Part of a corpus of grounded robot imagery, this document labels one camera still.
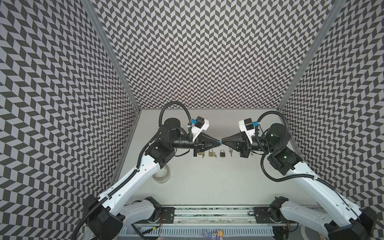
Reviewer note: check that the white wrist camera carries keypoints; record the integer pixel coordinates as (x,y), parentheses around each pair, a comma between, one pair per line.
(248,127)
(199,124)

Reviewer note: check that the aluminium corner post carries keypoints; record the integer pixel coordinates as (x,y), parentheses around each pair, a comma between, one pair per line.
(94,19)
(324,29)

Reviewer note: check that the aluminium right corner post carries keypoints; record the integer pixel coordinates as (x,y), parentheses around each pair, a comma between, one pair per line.
(324,29)

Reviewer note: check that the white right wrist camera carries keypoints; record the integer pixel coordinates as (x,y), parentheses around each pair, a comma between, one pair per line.
(248,127)

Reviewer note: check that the white tape roll bottom right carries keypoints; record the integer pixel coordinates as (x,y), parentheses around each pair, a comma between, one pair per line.
(309,234)

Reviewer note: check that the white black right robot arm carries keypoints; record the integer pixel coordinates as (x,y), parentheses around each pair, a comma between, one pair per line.
(341,219)

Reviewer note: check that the clear tape roll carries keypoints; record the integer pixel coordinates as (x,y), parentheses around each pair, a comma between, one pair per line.
(163,175)

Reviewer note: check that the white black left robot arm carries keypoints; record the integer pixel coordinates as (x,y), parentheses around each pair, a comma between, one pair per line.
(103,215)

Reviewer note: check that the black padlock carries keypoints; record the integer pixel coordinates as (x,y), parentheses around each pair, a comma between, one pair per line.
(222,153)

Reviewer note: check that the aluminium left corner post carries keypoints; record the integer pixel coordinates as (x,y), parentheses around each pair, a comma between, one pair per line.
(94,19)

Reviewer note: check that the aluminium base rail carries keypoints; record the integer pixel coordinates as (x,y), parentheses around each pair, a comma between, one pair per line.
(192,222)

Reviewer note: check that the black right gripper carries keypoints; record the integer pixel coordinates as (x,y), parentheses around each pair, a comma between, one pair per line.
(245,144)

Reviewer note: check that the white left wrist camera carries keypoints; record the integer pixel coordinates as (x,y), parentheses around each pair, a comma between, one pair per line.
(199,124)

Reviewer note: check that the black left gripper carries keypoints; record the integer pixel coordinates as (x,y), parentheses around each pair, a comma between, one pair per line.
(200,143)

